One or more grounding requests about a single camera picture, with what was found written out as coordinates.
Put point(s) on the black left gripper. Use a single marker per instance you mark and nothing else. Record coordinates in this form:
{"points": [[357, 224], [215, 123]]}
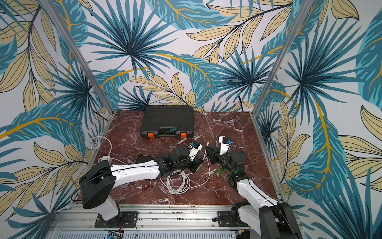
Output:
{"points": [[197, 163]]}

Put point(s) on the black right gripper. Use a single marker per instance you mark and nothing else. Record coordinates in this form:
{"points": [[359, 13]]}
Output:
{"points": [[218, 157]]}

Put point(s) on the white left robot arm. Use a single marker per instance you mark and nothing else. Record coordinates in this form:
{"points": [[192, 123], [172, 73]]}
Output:
{"points": [[97, 184]]}

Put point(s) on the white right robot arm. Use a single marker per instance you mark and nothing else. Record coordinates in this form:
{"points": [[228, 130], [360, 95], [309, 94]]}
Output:
{"points": [[259, 203]]}

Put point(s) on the black plastic tool case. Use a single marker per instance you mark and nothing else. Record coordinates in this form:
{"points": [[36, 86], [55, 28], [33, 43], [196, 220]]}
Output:
{"points": [[159, 119]]}

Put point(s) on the white power strip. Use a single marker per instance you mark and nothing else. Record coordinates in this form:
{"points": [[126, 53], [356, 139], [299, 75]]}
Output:
{"points": [[105, 158]]}

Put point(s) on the teal-handled screwdriver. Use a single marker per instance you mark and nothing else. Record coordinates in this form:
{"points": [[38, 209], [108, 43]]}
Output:
{"points": [[173, 130]]}

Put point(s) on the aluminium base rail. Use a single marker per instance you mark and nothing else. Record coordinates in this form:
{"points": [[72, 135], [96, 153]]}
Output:
{"points": [[176, 222]]}

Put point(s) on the aluminium frame post right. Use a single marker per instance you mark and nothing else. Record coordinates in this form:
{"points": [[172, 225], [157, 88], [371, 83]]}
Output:
{"points": [[296, 24]]}

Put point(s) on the aluminium frame post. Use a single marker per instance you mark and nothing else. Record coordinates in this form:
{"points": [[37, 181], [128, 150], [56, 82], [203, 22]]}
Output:
{"points": [[68, 38], [296, 24]]}

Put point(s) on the aluminium frame post left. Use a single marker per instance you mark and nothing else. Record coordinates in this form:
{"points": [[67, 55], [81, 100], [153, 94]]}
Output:
{"points": [[68, 38]]}

